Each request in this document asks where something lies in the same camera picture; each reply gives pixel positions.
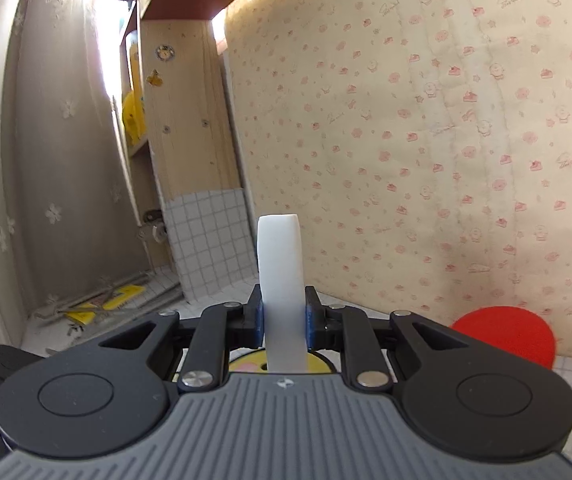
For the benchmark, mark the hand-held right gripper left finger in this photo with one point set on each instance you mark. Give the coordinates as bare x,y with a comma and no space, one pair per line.
260,319

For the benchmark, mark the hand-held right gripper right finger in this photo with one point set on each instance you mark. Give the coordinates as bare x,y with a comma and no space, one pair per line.
309,320

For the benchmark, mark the white sponge block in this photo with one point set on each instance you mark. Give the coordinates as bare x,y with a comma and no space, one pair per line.
281,285

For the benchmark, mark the yellow cartoon face sticker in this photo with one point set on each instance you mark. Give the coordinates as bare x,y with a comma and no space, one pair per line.
246,364

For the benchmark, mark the white grid panel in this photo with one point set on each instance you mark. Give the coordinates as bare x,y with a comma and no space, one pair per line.
211,245

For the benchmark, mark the metal window track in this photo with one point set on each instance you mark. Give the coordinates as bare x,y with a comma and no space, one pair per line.
161,292

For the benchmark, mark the yellow paper piece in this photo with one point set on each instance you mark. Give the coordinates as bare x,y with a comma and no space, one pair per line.
80,317
123,297

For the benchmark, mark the red cylindrical speaker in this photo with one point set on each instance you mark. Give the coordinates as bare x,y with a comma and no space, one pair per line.
510,335

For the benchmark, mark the wooden shelf unit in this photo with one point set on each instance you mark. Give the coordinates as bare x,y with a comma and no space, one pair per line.
186,110

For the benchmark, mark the yellow plastic toy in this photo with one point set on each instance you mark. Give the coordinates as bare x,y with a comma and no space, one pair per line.
133,115

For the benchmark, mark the grey floral lace curtain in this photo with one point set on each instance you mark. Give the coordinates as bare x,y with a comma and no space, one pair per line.
66,160

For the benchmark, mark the yellow duck sticker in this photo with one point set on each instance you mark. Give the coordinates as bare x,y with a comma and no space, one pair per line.
155,78

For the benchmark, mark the round cartoon sticker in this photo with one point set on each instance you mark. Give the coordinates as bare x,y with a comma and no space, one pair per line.
165,53

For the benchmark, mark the yellow bottle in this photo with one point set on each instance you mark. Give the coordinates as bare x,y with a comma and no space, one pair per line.
133,60

